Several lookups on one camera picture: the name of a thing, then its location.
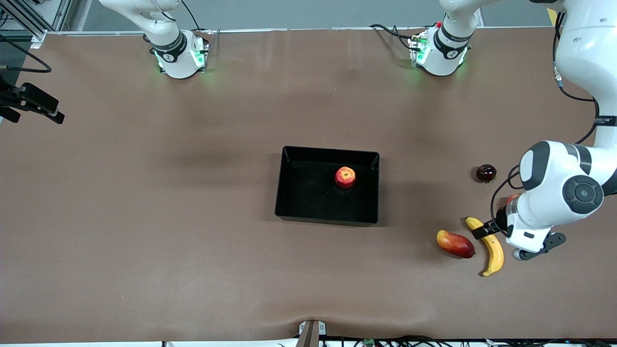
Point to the aluminium frame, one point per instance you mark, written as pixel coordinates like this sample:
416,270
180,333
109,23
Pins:
60,14

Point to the red apple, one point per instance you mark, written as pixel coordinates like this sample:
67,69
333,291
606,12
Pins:
345,177

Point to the black plastic box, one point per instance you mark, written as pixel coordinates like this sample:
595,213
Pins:
308,193

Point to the red yellow mango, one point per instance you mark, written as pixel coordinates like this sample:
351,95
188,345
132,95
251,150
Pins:
455,243

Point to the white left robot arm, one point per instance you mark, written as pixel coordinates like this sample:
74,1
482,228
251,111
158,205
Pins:
554,193

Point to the metal table edge bracket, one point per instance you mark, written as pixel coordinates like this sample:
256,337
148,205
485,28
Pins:
311,335

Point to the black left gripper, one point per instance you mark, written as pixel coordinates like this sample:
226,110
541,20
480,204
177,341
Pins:
499,221

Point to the dark purple round fruit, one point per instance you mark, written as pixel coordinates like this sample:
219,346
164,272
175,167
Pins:
486,173

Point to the brown table cover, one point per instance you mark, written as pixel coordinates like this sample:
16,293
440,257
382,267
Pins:
193,217

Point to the yellow banana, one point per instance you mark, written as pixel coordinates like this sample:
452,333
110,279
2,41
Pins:
495,255

